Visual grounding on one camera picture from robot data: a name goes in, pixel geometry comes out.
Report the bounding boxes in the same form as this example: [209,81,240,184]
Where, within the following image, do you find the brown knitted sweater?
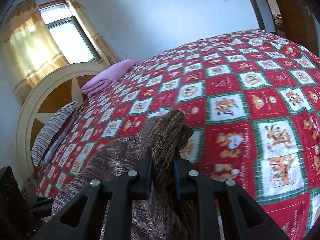
[52,110,194,239]

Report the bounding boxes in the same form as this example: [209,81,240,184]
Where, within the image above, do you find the striped pillow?
[31,100,79,167]

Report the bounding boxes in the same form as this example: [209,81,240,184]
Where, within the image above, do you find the red patchwork cartoon bedspread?
[37,30,319,239]

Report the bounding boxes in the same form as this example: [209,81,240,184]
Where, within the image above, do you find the folded pink blanket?
[80,59,138,98]

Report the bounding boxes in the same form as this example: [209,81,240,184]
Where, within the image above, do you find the cream and brown headboard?
[16,62,106,181]

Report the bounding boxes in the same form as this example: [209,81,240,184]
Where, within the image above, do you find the yellow curtain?
[1,0,120,105]

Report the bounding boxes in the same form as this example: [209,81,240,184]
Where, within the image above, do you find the brown wooden door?
[276,0,318,53]

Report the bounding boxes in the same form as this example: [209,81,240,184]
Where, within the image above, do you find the window with frame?
[40,3,101,63]

